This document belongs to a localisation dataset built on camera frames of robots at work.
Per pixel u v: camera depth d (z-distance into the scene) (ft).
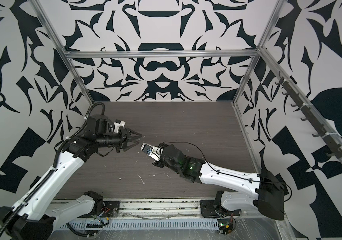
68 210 1.69
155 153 1.92
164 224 2.34
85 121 1.77
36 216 1.28
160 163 2.11
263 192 1.34
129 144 2.17
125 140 1.98
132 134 2.13
